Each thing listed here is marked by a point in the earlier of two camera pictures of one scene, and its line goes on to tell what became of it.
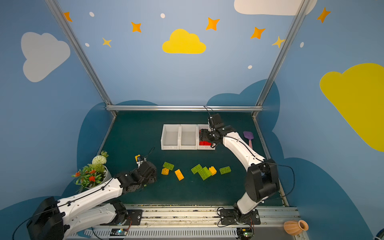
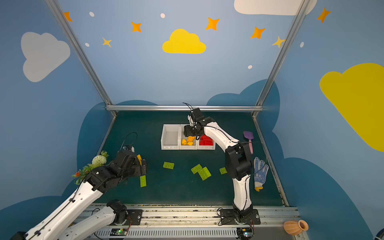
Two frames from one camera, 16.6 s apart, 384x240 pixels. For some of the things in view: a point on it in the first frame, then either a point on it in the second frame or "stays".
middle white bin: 188,136 stays
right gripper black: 208,135 -> 189,130
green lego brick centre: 168,165 stays
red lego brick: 204,143 stays
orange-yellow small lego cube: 165,171 -> 190,141
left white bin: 170,137 stays
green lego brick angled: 196,169 stays
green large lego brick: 204,173 stays
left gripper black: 149,173 -> 139,167
